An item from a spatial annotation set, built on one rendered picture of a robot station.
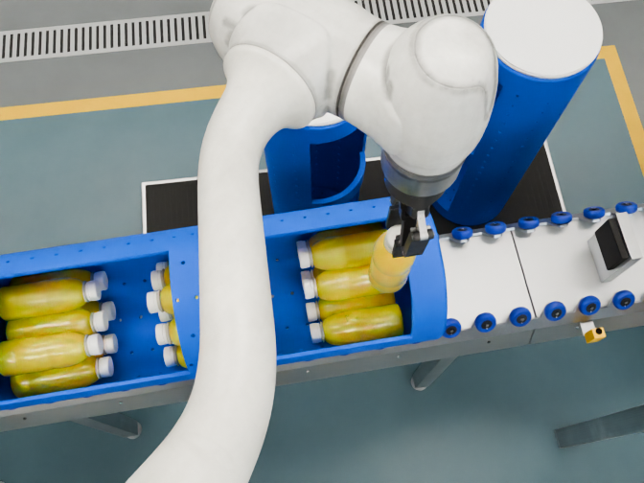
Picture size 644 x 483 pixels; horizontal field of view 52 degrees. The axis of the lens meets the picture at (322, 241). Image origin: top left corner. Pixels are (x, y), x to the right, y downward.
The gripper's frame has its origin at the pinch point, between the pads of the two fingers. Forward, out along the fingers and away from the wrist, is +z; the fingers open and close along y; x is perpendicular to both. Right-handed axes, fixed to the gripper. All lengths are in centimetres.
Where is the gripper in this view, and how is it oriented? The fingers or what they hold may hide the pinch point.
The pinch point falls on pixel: (401, 231)
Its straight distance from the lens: 94.5
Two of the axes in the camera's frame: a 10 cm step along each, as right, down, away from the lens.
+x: -9.9, 1.6, -0.5
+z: 0.1, 3.6, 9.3
